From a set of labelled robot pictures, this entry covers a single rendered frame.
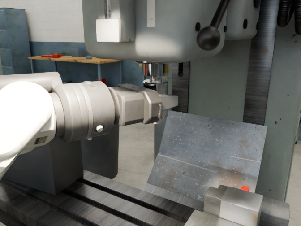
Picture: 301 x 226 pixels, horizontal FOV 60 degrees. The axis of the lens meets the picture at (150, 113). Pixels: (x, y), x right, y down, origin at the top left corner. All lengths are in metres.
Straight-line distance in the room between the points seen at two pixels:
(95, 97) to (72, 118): 0.05
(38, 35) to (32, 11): 0.62
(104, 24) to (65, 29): 6.61
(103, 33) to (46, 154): 0.43
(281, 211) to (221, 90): 0.41
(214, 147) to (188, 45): 0.52
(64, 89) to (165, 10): 0.17
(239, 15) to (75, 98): 0.33
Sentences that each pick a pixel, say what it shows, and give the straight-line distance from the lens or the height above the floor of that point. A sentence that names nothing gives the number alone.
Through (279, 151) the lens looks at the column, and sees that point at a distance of 0.85.
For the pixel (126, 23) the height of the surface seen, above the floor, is 1.36.
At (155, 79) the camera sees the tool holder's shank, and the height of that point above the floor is 1.27.
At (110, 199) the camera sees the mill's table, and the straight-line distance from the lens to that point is 0.72.
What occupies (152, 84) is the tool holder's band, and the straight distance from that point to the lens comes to 0.46.
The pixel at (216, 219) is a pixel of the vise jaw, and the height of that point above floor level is 1.05.
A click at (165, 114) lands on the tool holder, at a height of 1.21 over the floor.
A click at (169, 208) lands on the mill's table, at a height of 0.94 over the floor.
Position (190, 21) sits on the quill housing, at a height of 1.37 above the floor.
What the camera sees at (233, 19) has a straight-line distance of 0.53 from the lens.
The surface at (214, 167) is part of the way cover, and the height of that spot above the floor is 0.97.
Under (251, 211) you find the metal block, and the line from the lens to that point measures 0.47.
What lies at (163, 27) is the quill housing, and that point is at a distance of 0.37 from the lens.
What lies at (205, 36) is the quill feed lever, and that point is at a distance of 0.34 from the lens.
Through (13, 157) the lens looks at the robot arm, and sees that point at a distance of 0.33.
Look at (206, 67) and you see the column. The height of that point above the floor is 1.26.
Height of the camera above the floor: 1.35
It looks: 16 degrees down
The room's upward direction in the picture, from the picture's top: straight up
